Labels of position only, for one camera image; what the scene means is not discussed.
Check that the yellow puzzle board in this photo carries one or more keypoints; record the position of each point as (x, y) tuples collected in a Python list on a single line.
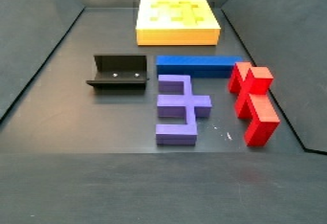
[(176, 22)]

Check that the purple branched block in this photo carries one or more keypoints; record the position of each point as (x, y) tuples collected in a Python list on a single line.
[(179, 103)]

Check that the blue rectangular block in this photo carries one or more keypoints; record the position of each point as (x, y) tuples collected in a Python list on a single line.
[(196, 66)]

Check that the red branched block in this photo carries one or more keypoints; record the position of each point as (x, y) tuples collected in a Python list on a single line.
[(250, 83)]

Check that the black angled bracket stand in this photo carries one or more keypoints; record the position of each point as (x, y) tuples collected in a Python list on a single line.
[(119, 71)]

